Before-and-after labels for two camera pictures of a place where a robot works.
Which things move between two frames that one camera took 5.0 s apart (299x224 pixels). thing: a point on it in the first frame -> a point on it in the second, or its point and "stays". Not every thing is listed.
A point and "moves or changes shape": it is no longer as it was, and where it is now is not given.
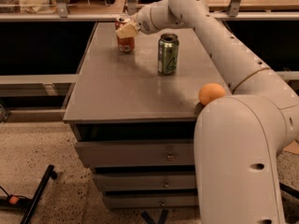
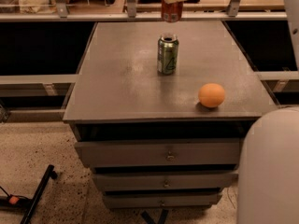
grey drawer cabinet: (134, 128) stays
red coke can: (124, 44) moves or changes shape
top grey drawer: (136, 152) stays
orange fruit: (209, 91) stays
